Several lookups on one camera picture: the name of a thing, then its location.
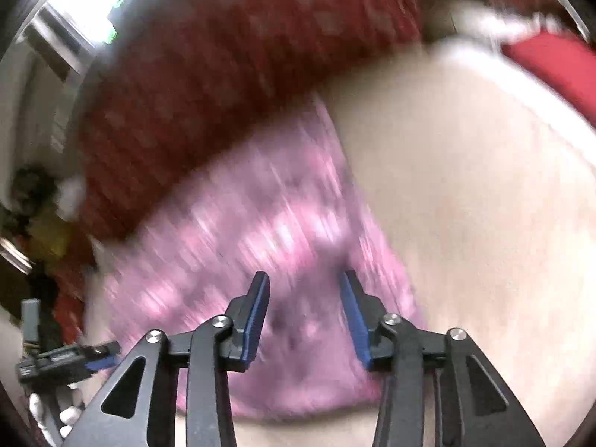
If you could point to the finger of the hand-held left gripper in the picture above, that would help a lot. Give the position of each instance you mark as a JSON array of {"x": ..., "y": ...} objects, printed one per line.
[{"x": 102, "y": 361}]

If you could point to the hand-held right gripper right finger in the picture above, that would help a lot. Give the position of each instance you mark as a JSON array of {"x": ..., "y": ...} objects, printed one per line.
[{"x": 356, "y": 321}]

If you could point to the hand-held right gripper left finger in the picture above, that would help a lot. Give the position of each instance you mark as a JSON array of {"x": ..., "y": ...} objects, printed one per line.
[{"x": 258, "y": 316}]

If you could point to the pink floral garment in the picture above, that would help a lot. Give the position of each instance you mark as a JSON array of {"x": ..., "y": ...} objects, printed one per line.
[{"x": 288, "y": 223}]

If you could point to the pile of clothes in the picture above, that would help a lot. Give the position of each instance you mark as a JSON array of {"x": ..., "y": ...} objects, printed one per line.
[{"x": 46, "y": 233}]

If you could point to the person's left hand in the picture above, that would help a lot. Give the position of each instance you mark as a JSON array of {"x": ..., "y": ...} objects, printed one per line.
[{"x": 70, "y": 414}]

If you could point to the beige fleece blanket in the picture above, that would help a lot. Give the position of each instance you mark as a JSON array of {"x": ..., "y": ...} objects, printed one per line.
[{"x": 489, "y": 219}]

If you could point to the red patterned blanket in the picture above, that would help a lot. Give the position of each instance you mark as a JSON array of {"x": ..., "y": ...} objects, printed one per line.
[{"x": 223, "y": 79}]

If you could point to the red cushion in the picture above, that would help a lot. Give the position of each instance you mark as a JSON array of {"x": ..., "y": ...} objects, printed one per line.
[{"x": 554, "y": 72}]

